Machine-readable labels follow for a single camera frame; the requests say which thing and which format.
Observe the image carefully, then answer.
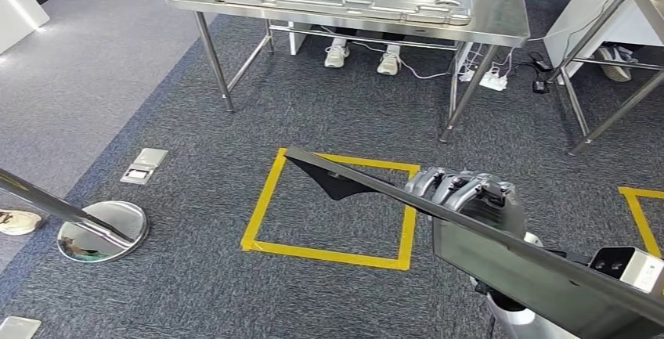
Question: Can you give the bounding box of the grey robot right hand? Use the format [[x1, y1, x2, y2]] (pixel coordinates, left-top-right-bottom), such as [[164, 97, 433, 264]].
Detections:
[[403, 167, 528, 240]]

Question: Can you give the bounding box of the black plastic panel part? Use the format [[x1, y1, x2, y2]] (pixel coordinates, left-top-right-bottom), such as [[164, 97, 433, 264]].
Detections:
[[283, 146, 664, 339]]

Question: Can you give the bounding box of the white power strip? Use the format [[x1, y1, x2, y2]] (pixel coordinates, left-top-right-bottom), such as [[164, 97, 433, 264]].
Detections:
[[459, 69, 509, 93]]

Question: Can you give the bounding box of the yellow floor tape square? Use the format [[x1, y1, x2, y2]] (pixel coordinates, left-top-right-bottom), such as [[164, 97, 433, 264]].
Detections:
[[240, 148, 422, 272]]

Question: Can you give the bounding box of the white side panel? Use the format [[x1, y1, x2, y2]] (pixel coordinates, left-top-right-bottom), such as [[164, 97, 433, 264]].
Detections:
[[543, 0, 664, 71]]

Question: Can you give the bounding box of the white box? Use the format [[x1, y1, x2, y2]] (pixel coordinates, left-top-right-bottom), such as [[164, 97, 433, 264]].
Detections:
[[287, 21, 312, 57]]

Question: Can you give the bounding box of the silver floor socket box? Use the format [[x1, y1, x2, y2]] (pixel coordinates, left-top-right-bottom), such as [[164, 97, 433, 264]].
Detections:
[[120, 148, 169, 186]]

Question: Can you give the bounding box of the silver floor cover plate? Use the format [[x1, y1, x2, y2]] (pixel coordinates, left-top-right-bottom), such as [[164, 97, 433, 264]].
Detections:
[[0, 316, 43, 339]]

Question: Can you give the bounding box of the white power cable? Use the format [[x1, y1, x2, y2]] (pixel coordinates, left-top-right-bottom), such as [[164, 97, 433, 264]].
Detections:
[[352, 41, 459, 81]]

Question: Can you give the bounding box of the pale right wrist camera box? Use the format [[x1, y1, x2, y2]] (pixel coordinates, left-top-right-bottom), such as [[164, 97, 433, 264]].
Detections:
[[588, 247, 664, 295]]

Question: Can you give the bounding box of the chrome stanchion post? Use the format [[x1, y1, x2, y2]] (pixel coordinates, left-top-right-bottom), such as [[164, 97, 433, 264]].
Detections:
[[0, 168, 150, 265]]

